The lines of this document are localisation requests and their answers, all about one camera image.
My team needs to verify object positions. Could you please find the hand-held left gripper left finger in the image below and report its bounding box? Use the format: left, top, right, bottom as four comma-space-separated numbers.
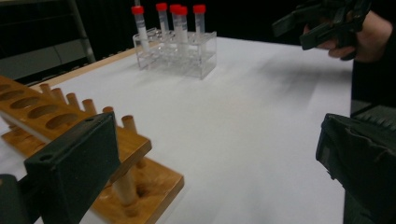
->
23, 112, 121, 224

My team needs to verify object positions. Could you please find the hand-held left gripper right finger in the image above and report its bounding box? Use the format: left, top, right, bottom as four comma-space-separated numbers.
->
316, 105, 396, 224

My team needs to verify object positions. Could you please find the wooden test tube rack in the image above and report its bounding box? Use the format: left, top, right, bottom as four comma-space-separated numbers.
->
0, 75, 185, 224

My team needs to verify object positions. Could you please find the red-capped clear test tube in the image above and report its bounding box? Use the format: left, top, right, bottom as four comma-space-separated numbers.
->
155, 2, 171, 41
131, 5, 151, 54
192, 4, 206, 45
169, 4, 183, 35
176, 6, 190, 55

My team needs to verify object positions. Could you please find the white table mat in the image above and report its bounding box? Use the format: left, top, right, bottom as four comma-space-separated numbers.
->
0, 36, 354, 224

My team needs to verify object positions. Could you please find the grey metal stand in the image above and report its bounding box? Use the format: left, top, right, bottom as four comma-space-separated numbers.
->
0, 0, 96, 85

